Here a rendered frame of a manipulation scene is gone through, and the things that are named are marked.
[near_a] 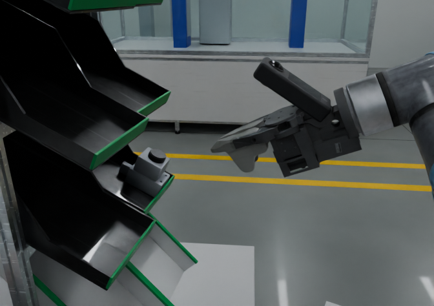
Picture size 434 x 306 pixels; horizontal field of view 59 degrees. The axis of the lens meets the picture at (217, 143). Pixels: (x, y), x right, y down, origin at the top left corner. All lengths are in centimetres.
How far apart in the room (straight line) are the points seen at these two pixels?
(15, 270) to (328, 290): 197
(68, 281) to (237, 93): 370
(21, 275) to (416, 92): 52
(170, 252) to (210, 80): 349
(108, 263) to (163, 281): 26
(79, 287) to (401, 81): 54
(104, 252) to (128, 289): 16
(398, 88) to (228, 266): 69
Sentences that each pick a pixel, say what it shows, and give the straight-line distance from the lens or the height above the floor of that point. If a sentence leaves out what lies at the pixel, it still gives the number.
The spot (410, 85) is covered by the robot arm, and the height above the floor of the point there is 142.
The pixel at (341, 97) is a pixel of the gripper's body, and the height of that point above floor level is 140.
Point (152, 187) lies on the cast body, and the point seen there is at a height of 121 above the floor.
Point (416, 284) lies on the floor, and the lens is 255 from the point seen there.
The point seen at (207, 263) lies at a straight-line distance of 106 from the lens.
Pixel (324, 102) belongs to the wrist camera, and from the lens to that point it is 54.
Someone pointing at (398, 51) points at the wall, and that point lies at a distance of 923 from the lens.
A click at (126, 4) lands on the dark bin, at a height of 151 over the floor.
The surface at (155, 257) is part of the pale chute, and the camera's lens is 80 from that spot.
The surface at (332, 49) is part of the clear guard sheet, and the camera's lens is 421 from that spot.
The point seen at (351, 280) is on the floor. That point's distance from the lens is 244.
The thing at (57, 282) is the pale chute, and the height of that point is 113.
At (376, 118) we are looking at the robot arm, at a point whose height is 138.
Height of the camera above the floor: 153
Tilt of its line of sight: 22 degrees down
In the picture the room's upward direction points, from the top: straight up
